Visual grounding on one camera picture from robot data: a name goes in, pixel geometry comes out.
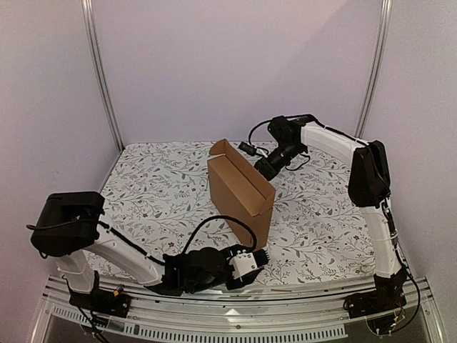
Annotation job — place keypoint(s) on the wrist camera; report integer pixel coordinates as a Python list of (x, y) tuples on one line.
[(253, 150), (244, 262)]

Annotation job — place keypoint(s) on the right aluminium frame post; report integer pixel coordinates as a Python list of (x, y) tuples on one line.
[(376, 64)]

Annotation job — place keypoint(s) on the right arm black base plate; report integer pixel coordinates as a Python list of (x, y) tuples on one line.
[(362, 304)]

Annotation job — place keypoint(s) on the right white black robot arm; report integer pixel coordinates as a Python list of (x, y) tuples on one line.
[(369, 185)]

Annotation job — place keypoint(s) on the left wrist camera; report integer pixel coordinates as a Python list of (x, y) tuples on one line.
[(244, 262)]

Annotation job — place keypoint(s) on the brown cardboard box sheet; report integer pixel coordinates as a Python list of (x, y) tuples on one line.
[(238, 190)]

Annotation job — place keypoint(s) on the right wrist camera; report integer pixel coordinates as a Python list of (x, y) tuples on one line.
[(253, 150)]

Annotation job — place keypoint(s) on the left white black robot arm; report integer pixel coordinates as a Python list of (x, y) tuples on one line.
[(73, 223)]

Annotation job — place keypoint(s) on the aluminium front rail base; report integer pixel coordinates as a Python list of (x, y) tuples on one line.
[(311, 312)]

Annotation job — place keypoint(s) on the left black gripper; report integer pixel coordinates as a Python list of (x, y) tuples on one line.
[(245, 281)]

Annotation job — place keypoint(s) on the aluminium frame post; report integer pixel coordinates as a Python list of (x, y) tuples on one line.
[(376, 64), (94, 48)]

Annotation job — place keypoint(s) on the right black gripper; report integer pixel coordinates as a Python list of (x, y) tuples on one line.
[(264, 170)]

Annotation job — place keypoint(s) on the left aluminium frame post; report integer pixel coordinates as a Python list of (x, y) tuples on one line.
[(94, 48)]

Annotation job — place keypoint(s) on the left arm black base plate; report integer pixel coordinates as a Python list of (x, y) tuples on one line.
[(103, 302)]

